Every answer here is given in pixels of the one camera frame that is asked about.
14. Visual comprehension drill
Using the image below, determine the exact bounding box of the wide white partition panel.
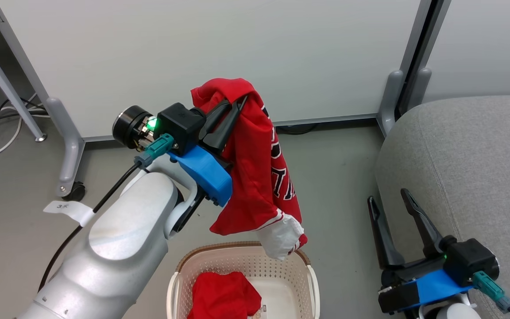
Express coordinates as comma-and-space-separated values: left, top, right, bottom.
0, 0, 421, 139

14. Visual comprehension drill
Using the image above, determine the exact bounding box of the grey partition post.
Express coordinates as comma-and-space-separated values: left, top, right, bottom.
377, 0, 435, 136
408, 0, 452, 112

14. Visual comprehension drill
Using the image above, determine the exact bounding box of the grey fabric sofa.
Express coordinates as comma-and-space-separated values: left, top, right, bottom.
375, 95, 510, 319

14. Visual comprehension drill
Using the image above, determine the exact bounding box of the red jersey with white sleeves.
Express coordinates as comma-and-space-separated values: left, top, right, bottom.
191, 78, 308, 261

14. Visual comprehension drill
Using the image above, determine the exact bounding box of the teal right cable connector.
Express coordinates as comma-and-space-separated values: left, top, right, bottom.
473, 271, 510, 313

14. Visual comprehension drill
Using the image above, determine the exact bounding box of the plain red garment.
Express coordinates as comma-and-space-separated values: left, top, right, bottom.
187, 272, 262, 319

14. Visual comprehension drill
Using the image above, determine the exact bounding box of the teal left cable connector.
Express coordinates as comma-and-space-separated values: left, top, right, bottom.
134, 134, 175, 169

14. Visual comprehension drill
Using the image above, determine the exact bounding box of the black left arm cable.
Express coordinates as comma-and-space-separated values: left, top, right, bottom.
38, 163, 143, 292

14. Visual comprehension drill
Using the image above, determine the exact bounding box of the narrow white partition panel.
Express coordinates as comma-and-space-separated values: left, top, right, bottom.
423, 0, 510, 105

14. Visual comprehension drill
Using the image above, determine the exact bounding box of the grey slanted desk leg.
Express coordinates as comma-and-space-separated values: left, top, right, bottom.
0, 24, 46, 142

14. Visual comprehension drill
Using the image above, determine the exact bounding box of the black caster wheel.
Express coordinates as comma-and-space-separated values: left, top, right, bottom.
62, 182, 86, 202

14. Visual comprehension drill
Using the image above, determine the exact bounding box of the cream perforated laundry basket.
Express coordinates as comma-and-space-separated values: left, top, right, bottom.
166, 241, 321, 319

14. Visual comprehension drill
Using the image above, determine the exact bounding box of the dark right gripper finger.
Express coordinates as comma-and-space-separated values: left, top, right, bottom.
368, 196, 405, 269
400, 188, 444, 258

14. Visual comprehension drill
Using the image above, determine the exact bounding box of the white floor cable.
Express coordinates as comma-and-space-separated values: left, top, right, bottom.
0, 93, 50, 159

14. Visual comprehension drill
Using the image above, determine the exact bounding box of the grey partition leg with caster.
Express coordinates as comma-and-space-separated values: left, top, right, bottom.
0, 0, 85, 198

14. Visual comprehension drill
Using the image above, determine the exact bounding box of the black cable under partition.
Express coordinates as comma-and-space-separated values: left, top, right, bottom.
277, 124, 318, 135

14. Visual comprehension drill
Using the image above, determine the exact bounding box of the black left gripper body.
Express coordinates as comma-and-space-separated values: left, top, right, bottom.
112, 103, 213, 155

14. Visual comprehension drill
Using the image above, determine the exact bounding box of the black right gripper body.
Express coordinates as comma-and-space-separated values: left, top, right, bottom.
381, 236, 499, 286

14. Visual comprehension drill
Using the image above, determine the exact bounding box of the white tape tag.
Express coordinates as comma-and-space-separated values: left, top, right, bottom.
43, 201, 94, 227

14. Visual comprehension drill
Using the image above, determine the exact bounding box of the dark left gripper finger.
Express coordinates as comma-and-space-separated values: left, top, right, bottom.
203, 95, 248, 151
200, 102, 232, 139

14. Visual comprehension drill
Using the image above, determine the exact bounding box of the teal cable connector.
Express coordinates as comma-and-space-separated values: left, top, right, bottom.
134, 134, 175, 169
473, 271, 510, 313

